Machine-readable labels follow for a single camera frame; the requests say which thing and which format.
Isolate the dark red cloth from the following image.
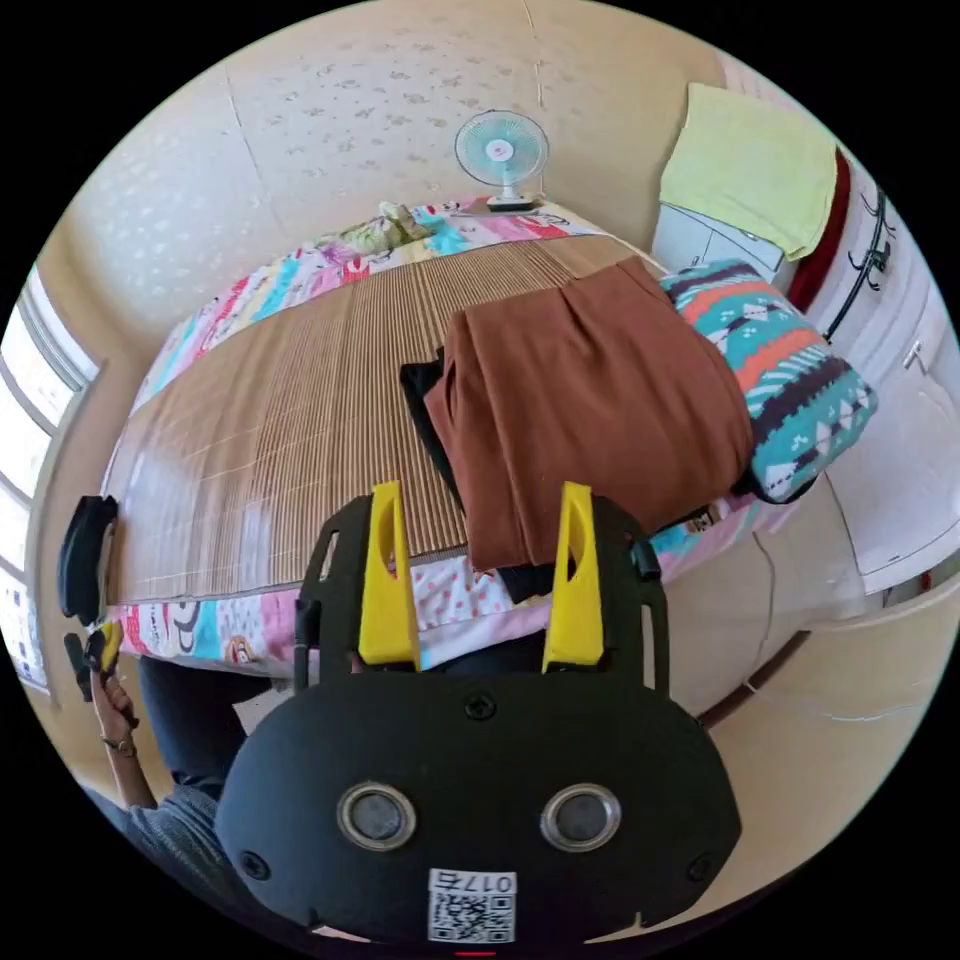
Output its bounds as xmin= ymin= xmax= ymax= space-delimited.
xmin=787 ymin=148 xmax=853 ymax=313

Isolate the window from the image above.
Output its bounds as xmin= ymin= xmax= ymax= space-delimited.
xmin=0 ymin=262 xmax=103 ymax=691

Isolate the crumpled green floral cloth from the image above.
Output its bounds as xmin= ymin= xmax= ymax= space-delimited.
xmin=341 ymin=200 xmax=437 ymax=253

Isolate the small white table fan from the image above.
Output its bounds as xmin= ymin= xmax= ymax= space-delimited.
xmin=453 ymin=110 xmax=550 ymax=216

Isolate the white wardrobe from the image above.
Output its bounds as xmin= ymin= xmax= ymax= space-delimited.
xmin=794 ymin=153 xmax=960 ymax=601

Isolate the person's left hand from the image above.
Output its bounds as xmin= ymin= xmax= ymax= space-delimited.
xmin=89 ymin=665 xmax=142 ymax=751

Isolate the black coat hook rack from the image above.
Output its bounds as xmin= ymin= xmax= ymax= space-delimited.
xmin=821 ymin=187 xmax=898 ymax=343

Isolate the yellow towel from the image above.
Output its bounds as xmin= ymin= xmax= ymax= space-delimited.
xmin=658 ymin=82 xmax=840 ymax=262

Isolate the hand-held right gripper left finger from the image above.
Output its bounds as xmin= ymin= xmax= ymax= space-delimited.
xmin=358 ymin=480 xmax=422 ymax=671

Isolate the white cabinet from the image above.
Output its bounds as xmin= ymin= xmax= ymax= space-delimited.
xmin=649 ymin=200 xmax=787 ymax=295

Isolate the person's left forearm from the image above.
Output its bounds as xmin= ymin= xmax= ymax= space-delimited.
xmin=101 ymin=738 xmax=163 ymax=813

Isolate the teal orange patterned rolled blanket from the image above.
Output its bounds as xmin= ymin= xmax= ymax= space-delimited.
xmin=659 ymin=258 xmax=880 ymax=505

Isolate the pile of clothes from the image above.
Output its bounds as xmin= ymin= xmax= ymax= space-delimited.
xmin=399 ymin=256 xmax=756 ymax=606

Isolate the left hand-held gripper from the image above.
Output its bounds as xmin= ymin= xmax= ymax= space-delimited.
xmin=57 ymin=494 xmax=126 ymax=703

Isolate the person's body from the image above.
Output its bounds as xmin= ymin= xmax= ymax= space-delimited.
xmin=80 ymin=653 xmax=303 ymax=928

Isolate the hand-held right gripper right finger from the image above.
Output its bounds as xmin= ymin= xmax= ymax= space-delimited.
xmin=541 ymin=482 xmax=606 ymax=673

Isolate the bed with woven mat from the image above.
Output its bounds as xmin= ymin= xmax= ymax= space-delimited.
xmin=101 ymin=196 xmax=826 ymax=680

